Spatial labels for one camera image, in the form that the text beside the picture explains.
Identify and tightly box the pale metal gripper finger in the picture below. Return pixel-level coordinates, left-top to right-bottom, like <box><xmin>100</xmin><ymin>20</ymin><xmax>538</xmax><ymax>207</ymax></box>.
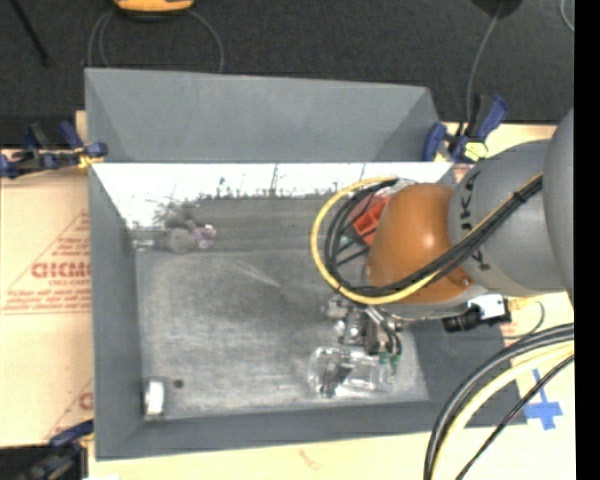
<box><xmin>320</xmin><ymin>319</ymin><xmax>363</xmax><ymax>398</ymax></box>
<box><xmin>321</xmin><ymin>296</ymin><xmax>350</xmax><ymax>340</ymax></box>

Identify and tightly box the red-orange plastic block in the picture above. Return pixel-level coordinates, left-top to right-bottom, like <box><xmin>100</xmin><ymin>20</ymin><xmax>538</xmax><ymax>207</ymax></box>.
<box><xmin>351</xmin><ymin>191</ymin><xmax>393</xmax><ymax>248</ymax></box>

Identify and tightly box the grey metal bin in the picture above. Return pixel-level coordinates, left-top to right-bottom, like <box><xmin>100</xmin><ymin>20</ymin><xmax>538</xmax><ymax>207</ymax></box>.
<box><xmin>83</xmin><ymin>67</ymin><xmax>527</xmax><ymax>460</ymax></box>

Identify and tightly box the grey and purple toy animal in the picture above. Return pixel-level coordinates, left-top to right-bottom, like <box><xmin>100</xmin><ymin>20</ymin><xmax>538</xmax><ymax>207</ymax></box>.
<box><xmin>163</xmin><ymin>217</ymin><xmax>218</xmax><ymax>255</ymax></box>

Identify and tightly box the small white cup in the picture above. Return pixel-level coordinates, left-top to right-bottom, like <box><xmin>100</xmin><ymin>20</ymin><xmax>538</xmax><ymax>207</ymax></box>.
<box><xmin>141</xmin><ymin>376</ymin><xmax>167</xmax><ymax>417</ymax></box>

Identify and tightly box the brown cardboard board, red print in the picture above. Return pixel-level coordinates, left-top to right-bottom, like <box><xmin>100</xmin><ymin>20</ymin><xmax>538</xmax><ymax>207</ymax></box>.
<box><xmin>0</xmin><ymin>146</ymin><xmax>97</xmax><ymax>450</ymax></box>

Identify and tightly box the black cylinder on white bracket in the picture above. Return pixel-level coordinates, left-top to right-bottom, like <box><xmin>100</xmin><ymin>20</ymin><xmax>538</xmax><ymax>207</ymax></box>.
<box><xmin>441</xmin><ymin>292</ymin><xmax>512</xmax><ymax>334</ymax></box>

